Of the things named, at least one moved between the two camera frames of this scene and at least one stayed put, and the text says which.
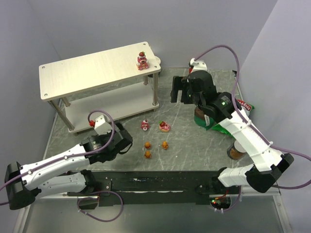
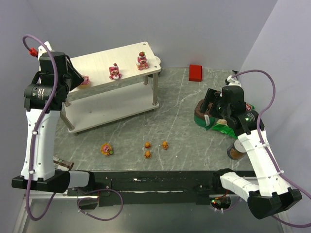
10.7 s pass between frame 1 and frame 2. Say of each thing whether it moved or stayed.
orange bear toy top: stayed
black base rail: stayed
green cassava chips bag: stayed
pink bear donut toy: moved
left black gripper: moved
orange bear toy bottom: stayed
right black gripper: moved
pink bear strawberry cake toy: stayed
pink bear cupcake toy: moved
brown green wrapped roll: stayed
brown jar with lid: stayed
